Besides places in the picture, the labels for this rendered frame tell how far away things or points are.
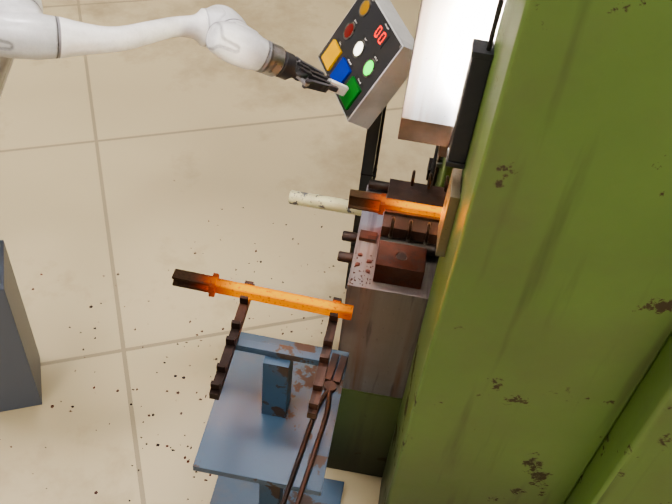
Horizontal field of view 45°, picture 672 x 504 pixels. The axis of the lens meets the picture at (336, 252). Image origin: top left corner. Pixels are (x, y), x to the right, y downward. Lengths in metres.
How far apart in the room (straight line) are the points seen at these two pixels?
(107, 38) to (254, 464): 1.09
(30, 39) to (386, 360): 1.20
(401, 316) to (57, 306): 1.55
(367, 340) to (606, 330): 0.72
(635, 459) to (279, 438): 0.79
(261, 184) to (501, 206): 2.28
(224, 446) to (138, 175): 1.93
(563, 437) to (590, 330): 0.39
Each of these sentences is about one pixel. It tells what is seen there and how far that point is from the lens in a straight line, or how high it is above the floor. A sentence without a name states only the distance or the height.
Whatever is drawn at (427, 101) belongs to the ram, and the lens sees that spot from 1.71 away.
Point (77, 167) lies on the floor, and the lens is 3.73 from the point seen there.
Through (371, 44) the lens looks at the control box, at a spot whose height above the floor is 1.13.
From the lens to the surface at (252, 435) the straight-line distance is 1.97.
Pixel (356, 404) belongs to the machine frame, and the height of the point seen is 0.40.
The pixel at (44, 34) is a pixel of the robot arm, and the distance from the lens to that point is 2.07.
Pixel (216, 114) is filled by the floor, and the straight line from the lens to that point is 3.97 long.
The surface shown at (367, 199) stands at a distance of 2.06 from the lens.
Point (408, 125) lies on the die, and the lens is 1.82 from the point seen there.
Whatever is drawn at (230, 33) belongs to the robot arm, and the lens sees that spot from 2.18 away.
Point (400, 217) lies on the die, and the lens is 2.06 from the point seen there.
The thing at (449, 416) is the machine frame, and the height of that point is 0.83.
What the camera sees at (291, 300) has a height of 0.98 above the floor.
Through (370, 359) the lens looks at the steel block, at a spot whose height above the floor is 0.63.
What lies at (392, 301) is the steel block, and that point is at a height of 0.88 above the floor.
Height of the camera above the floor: 2.40
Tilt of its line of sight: 46 degrees down
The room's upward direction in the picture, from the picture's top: 7 degrees clockwise
